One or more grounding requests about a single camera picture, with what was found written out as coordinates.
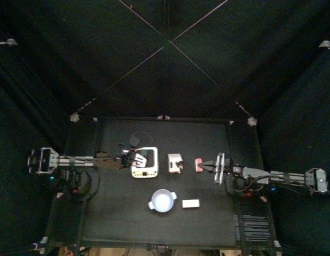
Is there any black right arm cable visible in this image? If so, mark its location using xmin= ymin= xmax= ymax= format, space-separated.
xmin=232 ymin=175 xmax=271 ymax=200

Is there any pink toy food piece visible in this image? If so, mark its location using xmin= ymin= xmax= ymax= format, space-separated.
xmin=193 ymin=157 xmax=205 ymax=174

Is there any small black table camera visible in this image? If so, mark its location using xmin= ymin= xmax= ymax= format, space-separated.
xmin=128 ymin=135 xmax=144 ymax=148

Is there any white toy appliance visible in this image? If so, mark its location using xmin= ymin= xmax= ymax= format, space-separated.
xmin=129 ymin=146 xmax=160 ymax=180

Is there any white rectangular toy block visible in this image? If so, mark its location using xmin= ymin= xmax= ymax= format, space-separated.
xmin=180 ymin=198 xmax=201 ymax=210

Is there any grey table corner bracket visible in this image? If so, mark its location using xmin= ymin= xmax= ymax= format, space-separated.
xmin=32 ymin=235 xmax=51 ymax=256

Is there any black ribbed panel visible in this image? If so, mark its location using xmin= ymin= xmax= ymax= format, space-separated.
xmin=236 ymin=213 xmax=274 ymax=247

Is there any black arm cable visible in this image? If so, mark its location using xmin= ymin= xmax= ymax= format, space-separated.
xmin=232 ymin=175 xmax=271 ymax=200
xmin=59 ymin=169 xmax=101 ymax=198

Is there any thin black camera cable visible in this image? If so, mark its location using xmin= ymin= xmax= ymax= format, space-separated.
xmin=128 ymin=130 xmax=155 ymax=148

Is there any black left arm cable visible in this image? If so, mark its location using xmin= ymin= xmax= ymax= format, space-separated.
xmin=59 ymin=169 xmax=101 ymax=198

